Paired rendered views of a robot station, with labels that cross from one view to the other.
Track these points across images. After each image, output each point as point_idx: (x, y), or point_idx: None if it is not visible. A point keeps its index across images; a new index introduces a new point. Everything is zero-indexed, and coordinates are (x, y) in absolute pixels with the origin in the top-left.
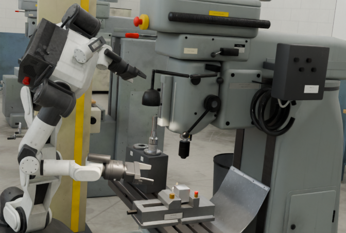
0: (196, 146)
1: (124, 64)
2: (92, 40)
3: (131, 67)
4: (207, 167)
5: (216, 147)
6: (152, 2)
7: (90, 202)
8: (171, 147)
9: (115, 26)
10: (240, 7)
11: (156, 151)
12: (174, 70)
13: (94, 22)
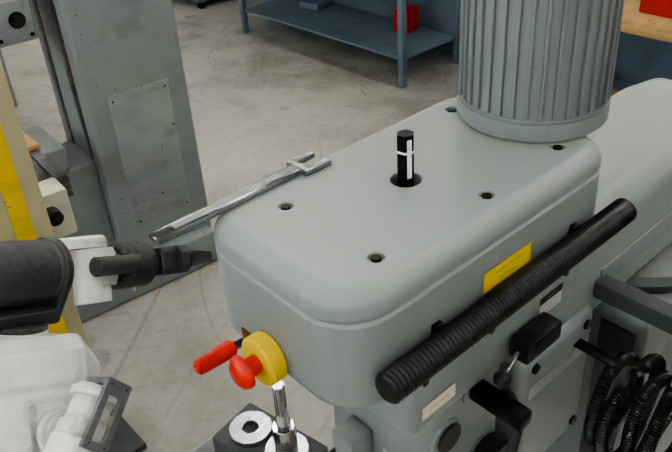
0: (242, 107)
1: (150, 261)
2: (85, 401)
3: (169, 256)
4: (279, 159)
5: (277, 100)
6: (290, 318)
7: (95, 333)
8: (197, 124)
9: None
10: (558, 207)
11: (297, 448)
12: (373, 416)
13: (50, 270)
